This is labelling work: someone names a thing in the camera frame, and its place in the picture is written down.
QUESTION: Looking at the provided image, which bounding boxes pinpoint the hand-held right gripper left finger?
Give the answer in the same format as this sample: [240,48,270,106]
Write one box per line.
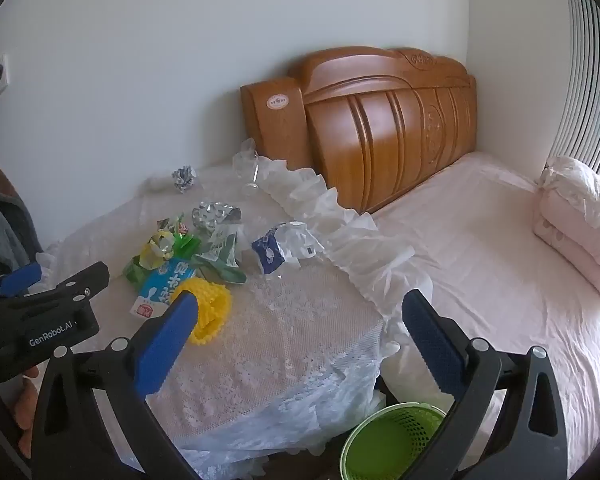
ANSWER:
[30,290,203,480]

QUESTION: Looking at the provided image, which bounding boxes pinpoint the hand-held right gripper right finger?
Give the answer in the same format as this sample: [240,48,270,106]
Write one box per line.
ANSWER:
[401,288,568,480]

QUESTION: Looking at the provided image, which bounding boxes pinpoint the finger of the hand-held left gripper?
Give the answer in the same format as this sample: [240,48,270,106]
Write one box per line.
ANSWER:
[10,261,111,311]
[0,262,43,306]

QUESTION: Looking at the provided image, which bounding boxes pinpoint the dark green wrapper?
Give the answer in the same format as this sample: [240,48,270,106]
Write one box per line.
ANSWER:
[123,256,151,283]

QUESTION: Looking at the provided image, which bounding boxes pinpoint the blue milk carton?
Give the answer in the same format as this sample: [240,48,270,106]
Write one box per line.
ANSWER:
[131,258,197,320]

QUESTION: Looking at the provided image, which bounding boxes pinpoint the yellow snack wrapper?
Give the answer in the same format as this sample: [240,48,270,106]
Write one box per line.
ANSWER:
[139,230,176,268]

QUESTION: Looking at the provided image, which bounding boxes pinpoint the green and clear wrapper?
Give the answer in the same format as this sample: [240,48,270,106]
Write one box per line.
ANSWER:
[192,225,248,286]

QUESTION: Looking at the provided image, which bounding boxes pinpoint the small green red wrapper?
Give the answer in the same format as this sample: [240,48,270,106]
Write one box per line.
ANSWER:
[155,212,191,236]

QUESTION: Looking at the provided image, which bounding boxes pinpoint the green mesh wastebasket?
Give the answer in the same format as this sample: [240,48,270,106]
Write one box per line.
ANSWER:
[340,402,448,480]

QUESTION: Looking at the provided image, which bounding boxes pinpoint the person's left hand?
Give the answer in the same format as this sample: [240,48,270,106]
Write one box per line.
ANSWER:
[17,365,41,453]

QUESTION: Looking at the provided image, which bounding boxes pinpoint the pink bed sheet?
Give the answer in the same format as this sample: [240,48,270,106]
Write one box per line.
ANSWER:
[370,152,600,480]

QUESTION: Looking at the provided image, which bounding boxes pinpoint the white lace tablecloth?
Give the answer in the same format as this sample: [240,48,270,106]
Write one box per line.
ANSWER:
[35,152,433,480]

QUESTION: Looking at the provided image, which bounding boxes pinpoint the blue and white tissue pack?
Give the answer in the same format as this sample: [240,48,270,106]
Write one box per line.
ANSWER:
[251,221,326,276]

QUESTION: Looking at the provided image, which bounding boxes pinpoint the silver foil wrapper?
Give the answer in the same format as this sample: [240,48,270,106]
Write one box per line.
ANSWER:
[191,201,243,233]

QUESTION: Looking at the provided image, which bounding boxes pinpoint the crumpled silver foil ball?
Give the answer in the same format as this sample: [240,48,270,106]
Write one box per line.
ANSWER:
[170,164,199,193]

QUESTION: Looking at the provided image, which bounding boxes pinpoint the clear stemmed glass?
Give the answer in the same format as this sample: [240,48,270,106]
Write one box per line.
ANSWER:
[241,150,261,197]

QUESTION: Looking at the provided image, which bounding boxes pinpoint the folded pink quilt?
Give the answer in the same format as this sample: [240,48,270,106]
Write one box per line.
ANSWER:
[532,156,600,302]

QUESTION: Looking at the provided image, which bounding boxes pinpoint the carved wooden headboard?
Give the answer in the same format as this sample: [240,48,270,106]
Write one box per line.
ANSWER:
[287,47,478,213]

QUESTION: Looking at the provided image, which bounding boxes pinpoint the wooden panel with round sticker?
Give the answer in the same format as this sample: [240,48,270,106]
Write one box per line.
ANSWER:
[240,77,331,191]

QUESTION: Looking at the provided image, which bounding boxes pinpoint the white ribbed radiator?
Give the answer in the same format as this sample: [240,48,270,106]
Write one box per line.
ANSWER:
[547,0,600,173]

